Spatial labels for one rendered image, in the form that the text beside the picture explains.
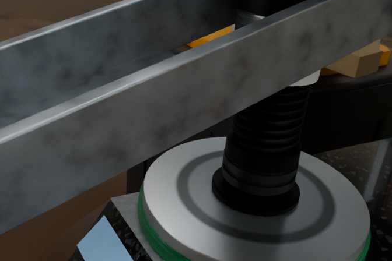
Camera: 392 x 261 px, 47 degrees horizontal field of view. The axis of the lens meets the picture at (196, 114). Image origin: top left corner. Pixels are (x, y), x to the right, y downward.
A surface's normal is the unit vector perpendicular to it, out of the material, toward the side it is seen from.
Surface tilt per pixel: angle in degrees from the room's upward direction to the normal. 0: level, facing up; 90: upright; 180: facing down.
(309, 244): 0
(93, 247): 44
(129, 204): 0
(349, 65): 90
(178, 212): 0
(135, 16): 90
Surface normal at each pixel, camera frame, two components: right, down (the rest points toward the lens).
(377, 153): 0.10, -0.90
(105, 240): -0.53, -0.54
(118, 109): 0.57, 0.39
